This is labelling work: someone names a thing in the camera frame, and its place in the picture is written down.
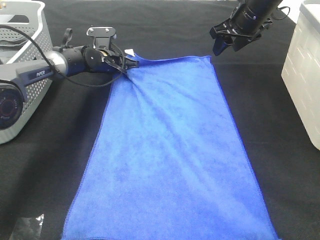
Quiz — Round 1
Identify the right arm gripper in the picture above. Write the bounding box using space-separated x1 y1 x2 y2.
209 0 273 56

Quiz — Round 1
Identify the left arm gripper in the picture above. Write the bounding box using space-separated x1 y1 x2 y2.
82 47 140 74

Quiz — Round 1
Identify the blue microfibre towel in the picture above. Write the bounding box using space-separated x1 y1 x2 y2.
61 56 278 240

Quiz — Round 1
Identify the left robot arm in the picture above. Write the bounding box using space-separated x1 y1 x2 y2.
0 43 140 130

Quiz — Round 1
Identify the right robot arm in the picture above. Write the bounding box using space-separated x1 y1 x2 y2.
209 0 281 56

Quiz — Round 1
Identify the white plastic storage bin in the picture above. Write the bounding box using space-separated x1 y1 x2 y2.
281 0 320 149

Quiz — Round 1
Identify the grey perforated laundry basket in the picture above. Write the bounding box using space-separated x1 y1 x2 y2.
0 0 53 144

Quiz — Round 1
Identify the grey folded cloth in basket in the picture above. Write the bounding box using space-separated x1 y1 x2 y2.
0 28 28 63

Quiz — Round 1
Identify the black table cloth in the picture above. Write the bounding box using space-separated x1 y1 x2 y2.
0 0 320 240

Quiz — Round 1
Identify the clear tape strip left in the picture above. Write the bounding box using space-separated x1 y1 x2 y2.
9 214 45 240

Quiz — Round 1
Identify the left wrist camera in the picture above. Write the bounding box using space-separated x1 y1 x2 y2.
86 26 116 50

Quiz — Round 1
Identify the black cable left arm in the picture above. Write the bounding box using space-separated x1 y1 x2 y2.
0 23 131 88

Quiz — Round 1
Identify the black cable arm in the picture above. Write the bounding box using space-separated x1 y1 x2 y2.
0 23 131 88
271 6 291 21

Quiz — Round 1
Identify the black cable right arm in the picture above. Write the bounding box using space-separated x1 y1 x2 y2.
271 6 291 21

